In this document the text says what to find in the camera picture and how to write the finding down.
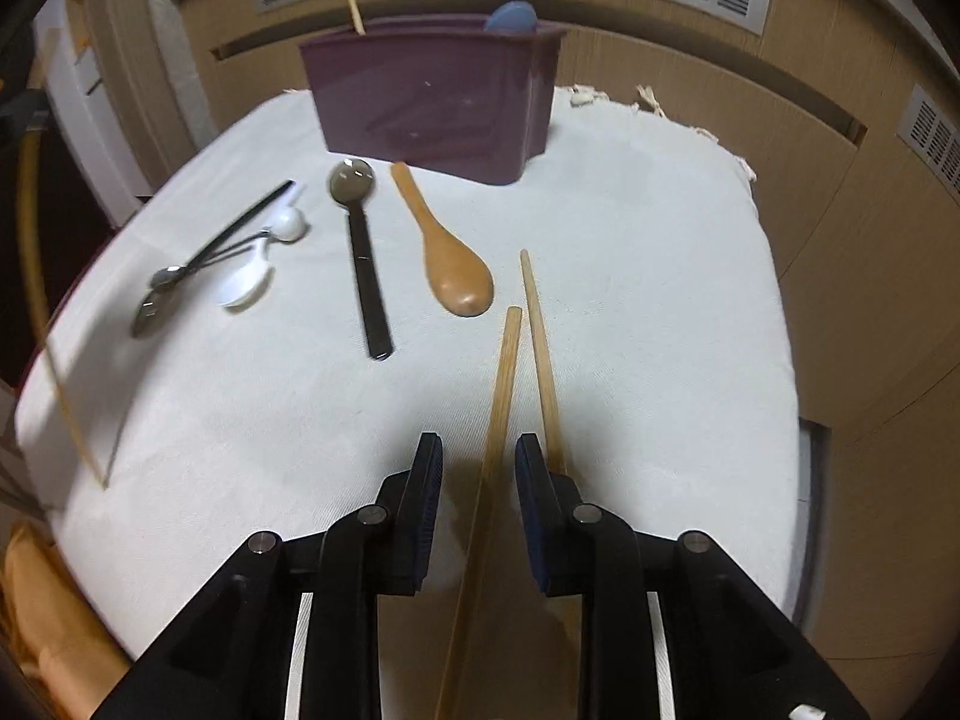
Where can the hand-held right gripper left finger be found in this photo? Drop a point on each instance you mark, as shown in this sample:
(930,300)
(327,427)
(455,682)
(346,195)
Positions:
(424,510)

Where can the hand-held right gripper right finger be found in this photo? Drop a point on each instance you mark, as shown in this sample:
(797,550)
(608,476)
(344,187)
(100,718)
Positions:
(535,521)

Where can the wooden chopstick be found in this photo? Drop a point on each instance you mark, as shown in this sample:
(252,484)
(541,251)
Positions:
(541,360)
(355,13)
(52,360)
(495,450)

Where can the purple plastic container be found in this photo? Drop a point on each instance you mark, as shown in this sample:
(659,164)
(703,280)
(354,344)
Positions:
(427,105)

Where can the white tablecloth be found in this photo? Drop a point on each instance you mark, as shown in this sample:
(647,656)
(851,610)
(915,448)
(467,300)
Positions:
(637,315)

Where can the wooden spoon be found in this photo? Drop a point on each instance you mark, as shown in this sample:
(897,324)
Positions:
(459,281)

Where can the orange cloth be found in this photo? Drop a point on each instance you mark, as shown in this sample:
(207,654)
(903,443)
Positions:
(45,615)

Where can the blue spoon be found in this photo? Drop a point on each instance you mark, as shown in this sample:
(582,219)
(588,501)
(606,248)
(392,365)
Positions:
(510,17)

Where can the small grey vent grille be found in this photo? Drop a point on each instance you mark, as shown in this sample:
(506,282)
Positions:
(930,135)

